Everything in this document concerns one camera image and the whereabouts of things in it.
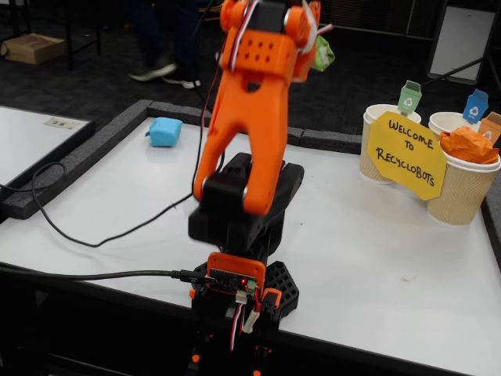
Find orange controller board holder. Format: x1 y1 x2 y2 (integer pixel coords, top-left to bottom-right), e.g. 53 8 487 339
206 252 267 305

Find person leg dark trousers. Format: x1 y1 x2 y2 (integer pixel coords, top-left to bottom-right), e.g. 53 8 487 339
171 0 204 81
131 0 177 70

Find blue recycling bin label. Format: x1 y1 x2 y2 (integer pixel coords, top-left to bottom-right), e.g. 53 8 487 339
461 89 491 125

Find grey sneaker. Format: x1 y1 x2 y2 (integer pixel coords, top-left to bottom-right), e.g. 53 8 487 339
128 62 178 82
162 76 201 90

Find yellow welcome paper sign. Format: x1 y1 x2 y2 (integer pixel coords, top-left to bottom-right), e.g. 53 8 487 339
366 110 448 201

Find black metal stand bar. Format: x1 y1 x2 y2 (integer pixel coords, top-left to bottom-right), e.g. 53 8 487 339
420 54 488 89

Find thin black camera cable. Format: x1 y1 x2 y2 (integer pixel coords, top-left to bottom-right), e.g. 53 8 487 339
0 0 226 248

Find short dark grey foam strip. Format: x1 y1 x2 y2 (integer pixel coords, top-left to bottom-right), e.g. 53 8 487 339
301 128 363 155

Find brown cardboard box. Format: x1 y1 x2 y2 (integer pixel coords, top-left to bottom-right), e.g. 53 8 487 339
0 33 67 66

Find beige ribbed paper cup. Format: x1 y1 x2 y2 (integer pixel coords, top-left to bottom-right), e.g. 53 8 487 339
359 103 423 185
426 136 501 226
428 111 482 136

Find white table with black edge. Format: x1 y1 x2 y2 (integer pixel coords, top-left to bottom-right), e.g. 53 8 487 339
0 104 97 199

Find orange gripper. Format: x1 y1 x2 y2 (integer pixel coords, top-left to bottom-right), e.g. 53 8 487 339
290 38 319 84

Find orange recycling bin label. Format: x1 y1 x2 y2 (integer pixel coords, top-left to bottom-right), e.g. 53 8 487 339
479 112 501 148

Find green recycling bin label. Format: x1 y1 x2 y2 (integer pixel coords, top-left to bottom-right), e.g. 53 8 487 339
397 80 424 118

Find blue paper rubbish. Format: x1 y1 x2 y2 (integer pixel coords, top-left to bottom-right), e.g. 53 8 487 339
145 117 184 148

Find green paper rubbish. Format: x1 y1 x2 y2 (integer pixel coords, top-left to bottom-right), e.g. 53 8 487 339
311 34 337 73

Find small handwritten paper sticker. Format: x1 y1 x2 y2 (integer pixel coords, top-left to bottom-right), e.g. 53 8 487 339
43 117 81 130

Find black metal furniture frame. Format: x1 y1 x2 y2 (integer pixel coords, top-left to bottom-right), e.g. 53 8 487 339
62 0 103 72

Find white panel with black frame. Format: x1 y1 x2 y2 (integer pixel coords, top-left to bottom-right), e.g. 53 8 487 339
425 4 497 85

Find dark grey foam border strip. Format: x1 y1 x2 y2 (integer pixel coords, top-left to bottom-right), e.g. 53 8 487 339
1 99 154 220
480 191 501 275
145 99 305 148

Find red white black wire bundle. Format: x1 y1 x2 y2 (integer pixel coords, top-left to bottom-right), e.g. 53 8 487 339
228 301 247 352

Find thick black USB cable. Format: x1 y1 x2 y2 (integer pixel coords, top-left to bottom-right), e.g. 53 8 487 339
0 262 214 286

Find orange paper rubbish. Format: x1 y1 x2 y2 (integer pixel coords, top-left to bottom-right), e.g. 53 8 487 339
438 125 500 165

